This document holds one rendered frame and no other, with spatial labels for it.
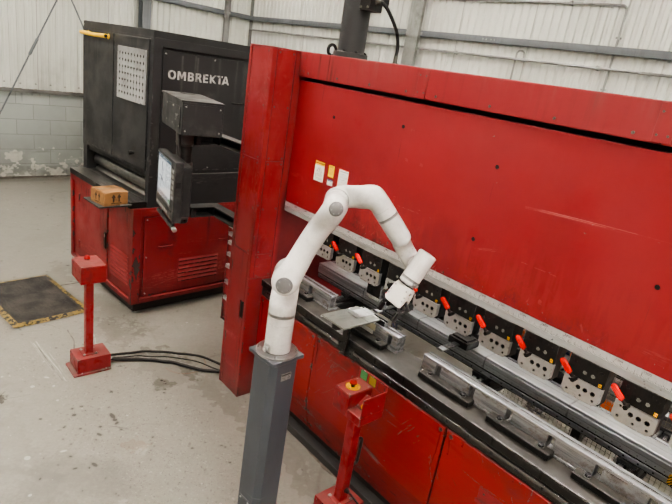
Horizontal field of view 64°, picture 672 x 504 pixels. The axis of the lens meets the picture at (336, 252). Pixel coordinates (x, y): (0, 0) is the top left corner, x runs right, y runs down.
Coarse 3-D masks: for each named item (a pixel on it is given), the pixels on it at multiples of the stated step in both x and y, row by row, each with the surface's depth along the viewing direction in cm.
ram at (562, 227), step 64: (320, 128) 310; (384, 128) 273; (448, 128) 243; (512, 128) 220; (320, 192) 316; (448, 192) 247; (512, 192) 223; (576, 192) 203; (640, 192) 186; (384, 256) 282; (448, 256) 250; (512, 256) 226; (576, 256) 205; (640, 256) 188; (512, 320) 229; (576, 320) 208; (640, 320) 190; (640, 384) 192
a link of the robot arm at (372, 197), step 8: (344, 192) 224; (352, 192) 222; (360, 192) 218; (368, 192) 217; (376, 192) 217; (384, 192) 219; (352, 200) 224; (360, 200) 219; (368, 200) 218; (376, 200) 217; (384, 200) 218; (360, 208) 224; (368, 208) 221; (376, 208) 219; (384, 208) 218; (392, 208) 220; (376, 216) 221; (384, 216) 219
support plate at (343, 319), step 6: (330, 312) 291; (336, 312) 292; (342, 312) 293; (348, 312) 295; (330, 318) 284; (336, 318) 285; (342, 318) 286; (348, 318) 287; (354, 318) 289; (360, 318) 290; (366, 318) 291; (372, 318) 292; (336, 324) 279; (342, 324) 280; (348, 324) 281; (354, 324) 282; (360, 324) 283
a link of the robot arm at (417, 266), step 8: (416, 256) 229; (424, 256) 226; (432, 256) 227; (408, 264) 232; (416, 264) 227; (424, 264) 227; (432, 264) 229; (408, 272) 228; (416, 272) 227; (424, 272) 228; (416, 280) 228
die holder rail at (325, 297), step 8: (304, 280) 338; (312, 280) 338; (304, 288) 339; (312, 288) 333; (320, 288) 328; (320, 296) 328; (328, 296) 321; (336, 296) 322; (320, 304) 328; (328, 304) 323
